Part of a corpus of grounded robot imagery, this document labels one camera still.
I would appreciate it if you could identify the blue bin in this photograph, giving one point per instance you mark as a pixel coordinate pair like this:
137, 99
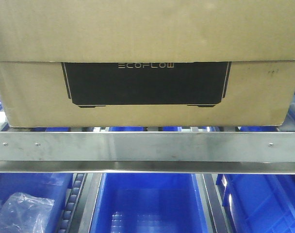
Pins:
42, 185
258, 203
148, 203

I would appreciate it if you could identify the clear plastic bag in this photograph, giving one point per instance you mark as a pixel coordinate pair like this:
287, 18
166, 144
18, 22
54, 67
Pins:
24, 213

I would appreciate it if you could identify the blue bin centre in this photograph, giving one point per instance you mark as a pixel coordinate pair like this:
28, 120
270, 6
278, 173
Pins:
148, 203

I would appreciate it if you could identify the blue bin left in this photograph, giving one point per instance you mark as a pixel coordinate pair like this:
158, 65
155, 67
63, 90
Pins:
42, 185

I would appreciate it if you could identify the metal shelf front rail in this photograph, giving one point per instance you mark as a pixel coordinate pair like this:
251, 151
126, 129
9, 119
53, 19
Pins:
183, 152

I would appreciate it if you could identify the grey roller track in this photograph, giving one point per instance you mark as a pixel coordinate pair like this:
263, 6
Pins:
72, 202
214, 207

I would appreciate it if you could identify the blue bin right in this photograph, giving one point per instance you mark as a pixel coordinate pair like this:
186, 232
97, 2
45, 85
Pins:
258, 203

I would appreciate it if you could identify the grey roller track left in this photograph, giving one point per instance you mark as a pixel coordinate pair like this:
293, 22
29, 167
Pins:
72, 202

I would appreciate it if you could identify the brown EcoFlow cardboard box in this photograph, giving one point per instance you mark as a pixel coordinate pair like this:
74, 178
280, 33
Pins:
146, 62

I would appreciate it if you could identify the grey roller track right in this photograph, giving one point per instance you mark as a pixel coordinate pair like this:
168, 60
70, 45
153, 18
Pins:
214, 207

